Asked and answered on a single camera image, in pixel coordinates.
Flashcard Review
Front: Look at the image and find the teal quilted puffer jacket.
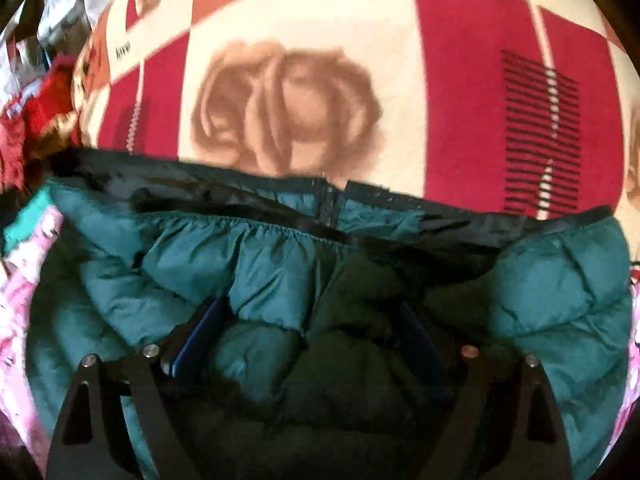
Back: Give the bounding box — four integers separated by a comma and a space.
26, 148, 632, 479

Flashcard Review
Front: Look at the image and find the red clothing pile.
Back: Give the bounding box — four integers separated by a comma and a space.
1, 55, 81, 194

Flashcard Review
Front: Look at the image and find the pink penguin bed sheet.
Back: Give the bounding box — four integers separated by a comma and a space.
1, 195, 633, 478

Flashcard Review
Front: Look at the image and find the teal green garment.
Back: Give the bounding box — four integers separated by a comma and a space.
1, 188, 52, 255

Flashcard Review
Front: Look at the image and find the rose patterned checkered quilt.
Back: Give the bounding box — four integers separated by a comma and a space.
69, 0, 640, 266

